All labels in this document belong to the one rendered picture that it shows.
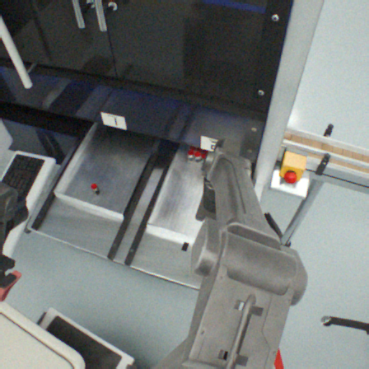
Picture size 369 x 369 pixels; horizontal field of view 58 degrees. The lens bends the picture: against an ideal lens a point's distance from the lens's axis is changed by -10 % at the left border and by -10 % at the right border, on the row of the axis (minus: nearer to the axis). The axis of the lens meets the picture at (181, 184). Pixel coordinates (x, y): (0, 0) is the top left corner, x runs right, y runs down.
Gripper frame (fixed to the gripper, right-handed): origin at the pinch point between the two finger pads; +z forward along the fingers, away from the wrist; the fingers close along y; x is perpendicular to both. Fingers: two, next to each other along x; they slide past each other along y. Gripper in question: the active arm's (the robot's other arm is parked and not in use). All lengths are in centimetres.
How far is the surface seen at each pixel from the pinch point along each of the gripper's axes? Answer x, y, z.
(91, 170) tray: 46, 14, 21
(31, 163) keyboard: 74, 12, 26
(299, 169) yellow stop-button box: -19.9, 26.0, 6.3
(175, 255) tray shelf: 8.7, -5.7, 20.4
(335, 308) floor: -71, 17, 109
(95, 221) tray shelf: 36.8, -3.4, 20.5
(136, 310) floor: 32, -15, 108
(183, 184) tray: 14.5, 18.5, 20.7
